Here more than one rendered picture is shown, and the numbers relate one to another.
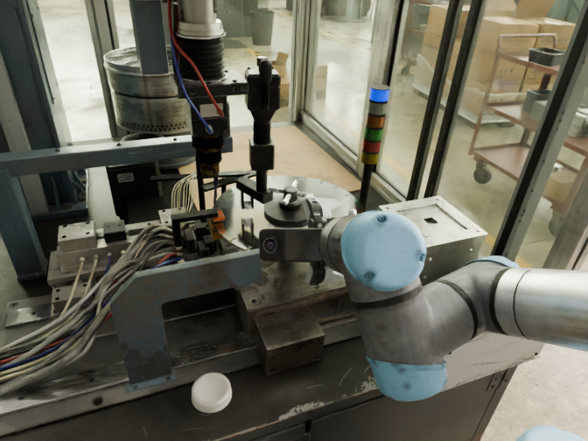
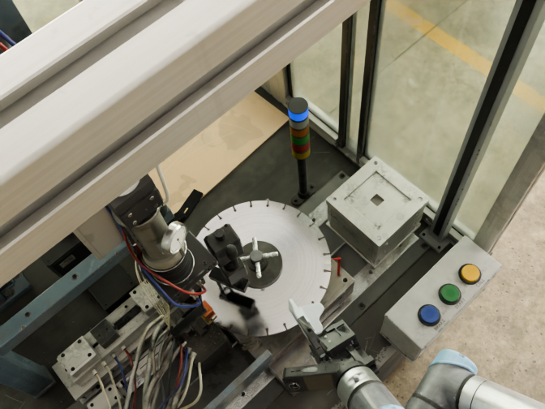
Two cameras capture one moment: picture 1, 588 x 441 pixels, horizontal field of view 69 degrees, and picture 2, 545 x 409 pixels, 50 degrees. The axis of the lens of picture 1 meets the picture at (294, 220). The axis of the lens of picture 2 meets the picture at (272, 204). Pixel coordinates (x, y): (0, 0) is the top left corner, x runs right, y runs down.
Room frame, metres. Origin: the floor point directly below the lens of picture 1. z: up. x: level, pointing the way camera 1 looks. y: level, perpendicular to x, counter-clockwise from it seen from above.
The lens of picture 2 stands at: (0.28, 0.05, 2.19)
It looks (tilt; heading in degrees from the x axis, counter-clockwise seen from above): 62 degrees down; 349
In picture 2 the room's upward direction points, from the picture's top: 10 degrees counter-clockwise
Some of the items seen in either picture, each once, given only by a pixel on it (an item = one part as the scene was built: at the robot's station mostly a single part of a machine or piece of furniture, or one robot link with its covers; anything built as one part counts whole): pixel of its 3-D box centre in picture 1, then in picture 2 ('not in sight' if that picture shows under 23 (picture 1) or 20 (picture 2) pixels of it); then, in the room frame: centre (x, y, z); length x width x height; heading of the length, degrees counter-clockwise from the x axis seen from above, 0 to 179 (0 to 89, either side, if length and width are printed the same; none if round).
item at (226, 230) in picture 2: (262, 116); (227, 255); (0.74, 0.07, 1.17); 0.06 x 0.05 x 0.20; 104
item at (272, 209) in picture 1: (290, 206); (258, 262); (0.79, 0.01, 0.96); 0.11 x 0.11 x 0.03
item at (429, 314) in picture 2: not in sight; (429, 315); (0.55, -0.31, 0.90); 0.04 x 0.04 x 0.02
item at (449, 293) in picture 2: not in sight; (449, 294); (0.58, -0.37, 0.90); 0.04 x 0.04 x 0.02
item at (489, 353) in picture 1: (478, 330); (439, 300); (0.59, -0.37, 0.82); 0.28 x 0.11 x 0.15; 113
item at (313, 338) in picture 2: (315, 217); (312, 337); (0.55, -0.03, 1.09); 0.09 x 0.02 x 0.05; 10
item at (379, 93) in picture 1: (379, 93); (298, 109); (1.02, -0.18, 1.14); 0.05 x 0.04 x 0.03; 23
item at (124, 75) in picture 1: (161, 109); not in sight; (1.43, 0.47, 0.93); 0.31 x 0.31 x 0.36
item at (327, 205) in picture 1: (322, 204); (309, 312); (0.60, -0.05, 1.08); 0.09 x 0.06 x 0.03; 10
